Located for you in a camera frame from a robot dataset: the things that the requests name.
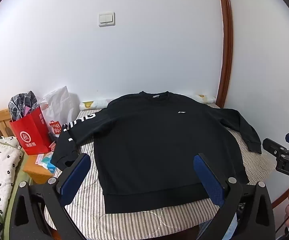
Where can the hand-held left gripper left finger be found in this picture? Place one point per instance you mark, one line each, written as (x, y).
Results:
(75, 177)

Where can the blue packet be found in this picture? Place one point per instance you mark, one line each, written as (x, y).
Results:
(48, 163)

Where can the brown wooden baseboard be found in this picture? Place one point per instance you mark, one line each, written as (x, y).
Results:
(283, 196)

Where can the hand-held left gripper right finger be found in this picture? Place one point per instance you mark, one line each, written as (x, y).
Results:
(209, 177)

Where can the plaid cloth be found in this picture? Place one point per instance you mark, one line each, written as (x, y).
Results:
(19, 105)

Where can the red paper bag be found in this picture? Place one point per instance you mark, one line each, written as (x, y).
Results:
(32, 132)

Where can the black sweatshirt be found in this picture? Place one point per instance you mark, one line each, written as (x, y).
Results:
(154, 142)

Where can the wooden nightstand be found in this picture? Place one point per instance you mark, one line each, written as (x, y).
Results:
(34, 172)

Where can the white bag with red logo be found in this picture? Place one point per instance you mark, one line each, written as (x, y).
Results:
(54, 130)

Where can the brown wooden door frame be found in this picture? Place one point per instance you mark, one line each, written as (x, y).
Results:
(228, 42)

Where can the white plastic bag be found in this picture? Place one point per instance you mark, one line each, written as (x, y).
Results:
(59, 107)

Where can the striped bed sheet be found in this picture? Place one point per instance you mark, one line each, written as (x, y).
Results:
(134, 225)

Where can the white light switch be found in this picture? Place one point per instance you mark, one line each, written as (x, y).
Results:
(106, 19)

